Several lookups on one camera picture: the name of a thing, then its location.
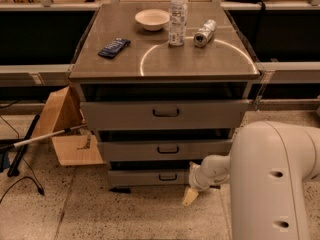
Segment brown cardboard box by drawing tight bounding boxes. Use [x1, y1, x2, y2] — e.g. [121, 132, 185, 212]
[32, 87, 103, 166]

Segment grey top drawer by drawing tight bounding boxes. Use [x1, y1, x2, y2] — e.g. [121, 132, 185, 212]
[80, 100, 249, 130]

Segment clear plastic water bottle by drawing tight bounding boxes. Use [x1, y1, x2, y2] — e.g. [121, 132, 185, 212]
[168, 0, 187, 46]

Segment white grabber stick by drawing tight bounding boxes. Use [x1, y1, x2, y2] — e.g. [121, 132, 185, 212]
[0, 124, 87, 152]

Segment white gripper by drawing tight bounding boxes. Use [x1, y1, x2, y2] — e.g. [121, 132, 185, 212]
[182, 161, 213, 206]

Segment grey middle drawer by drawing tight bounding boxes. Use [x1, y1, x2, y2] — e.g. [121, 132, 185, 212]
[97, 139, 232, 161]

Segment black cable on floor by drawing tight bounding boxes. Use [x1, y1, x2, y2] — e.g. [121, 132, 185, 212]
[0, 99, 46, 205]

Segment black bar on floor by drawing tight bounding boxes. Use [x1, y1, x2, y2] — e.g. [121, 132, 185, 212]
[7, 114, 40, 177]

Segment silver drink can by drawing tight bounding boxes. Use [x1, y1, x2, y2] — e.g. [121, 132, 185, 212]
[193, 19, 217, 48]

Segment grey bottom drawer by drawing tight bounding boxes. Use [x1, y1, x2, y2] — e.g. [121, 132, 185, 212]
[108, 169, 189, 188]

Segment dark blue snack packet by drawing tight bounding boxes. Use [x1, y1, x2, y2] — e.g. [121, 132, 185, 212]
[98, 38, 131, 59]

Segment grey metal drawer cabinet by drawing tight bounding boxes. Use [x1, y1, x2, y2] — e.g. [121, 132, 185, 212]
[70, 2, 260, 175]

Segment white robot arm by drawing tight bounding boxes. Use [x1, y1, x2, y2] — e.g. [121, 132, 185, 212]
[182, 121, 320, 240]

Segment white ceramic bowl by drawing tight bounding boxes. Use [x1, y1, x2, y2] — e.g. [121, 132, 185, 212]
[135, 9, 169, 31]

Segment grey drawer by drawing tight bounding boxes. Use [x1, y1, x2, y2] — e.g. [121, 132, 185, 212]
[108, 169, 189, 188]
[97, 139, 232, 161]
[80, 100, 249, 130]

